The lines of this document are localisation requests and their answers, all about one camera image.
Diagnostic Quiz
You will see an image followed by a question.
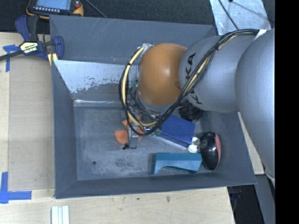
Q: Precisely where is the orange flat object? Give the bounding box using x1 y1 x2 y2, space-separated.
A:
114 115 147 146

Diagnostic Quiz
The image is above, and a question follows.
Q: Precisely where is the grey metal bin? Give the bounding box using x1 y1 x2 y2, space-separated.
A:
49 14 258 199

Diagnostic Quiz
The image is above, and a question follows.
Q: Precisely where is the blue box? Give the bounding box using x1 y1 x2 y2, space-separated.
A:
157 114 196 148

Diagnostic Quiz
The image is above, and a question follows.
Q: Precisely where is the teal blue flat block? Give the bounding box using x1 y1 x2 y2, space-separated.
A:
150 152 203 177

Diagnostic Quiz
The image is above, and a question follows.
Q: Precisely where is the small white object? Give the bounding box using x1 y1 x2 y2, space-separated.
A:
187 136 200 154

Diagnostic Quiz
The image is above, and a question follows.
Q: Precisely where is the black and pink round object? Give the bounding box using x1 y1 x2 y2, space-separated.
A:
199 131 222 171

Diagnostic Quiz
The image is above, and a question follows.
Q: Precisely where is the pale wood flat board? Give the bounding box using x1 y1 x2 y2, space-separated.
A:
8 56 56 191

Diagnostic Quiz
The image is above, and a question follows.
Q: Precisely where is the black cylinder on white bracket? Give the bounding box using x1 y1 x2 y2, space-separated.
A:
179 104 203 123

